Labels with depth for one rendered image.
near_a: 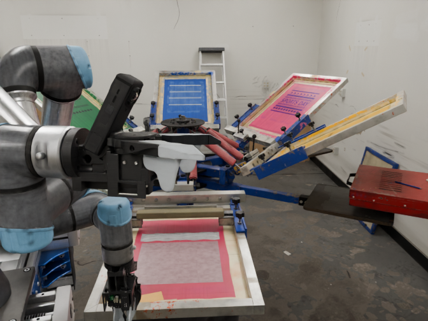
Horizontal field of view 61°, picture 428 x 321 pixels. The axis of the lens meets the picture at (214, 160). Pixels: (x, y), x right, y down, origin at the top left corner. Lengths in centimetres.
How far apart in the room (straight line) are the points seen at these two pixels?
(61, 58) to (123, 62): 478
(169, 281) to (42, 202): 92
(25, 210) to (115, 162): 17
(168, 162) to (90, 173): 13
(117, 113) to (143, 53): 528
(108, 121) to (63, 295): 62
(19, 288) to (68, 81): 52
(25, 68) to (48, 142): 50
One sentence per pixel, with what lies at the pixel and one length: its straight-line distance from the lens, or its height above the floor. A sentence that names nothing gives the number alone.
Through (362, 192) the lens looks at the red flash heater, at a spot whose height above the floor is 110.
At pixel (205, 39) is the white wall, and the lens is 572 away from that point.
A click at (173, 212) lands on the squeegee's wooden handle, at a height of 106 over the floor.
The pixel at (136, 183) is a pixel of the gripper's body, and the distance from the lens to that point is 49.
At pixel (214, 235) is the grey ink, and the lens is 173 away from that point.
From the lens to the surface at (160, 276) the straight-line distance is 149.
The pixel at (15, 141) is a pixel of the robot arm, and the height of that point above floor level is 168.
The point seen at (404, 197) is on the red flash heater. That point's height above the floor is 110.
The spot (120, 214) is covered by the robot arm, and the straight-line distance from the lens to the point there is 87.
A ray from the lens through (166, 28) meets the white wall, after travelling 573.
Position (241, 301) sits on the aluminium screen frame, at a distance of 131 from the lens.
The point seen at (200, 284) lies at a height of 95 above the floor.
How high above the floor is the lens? 180
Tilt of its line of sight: 18 degrees down
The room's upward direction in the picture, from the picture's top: straight up
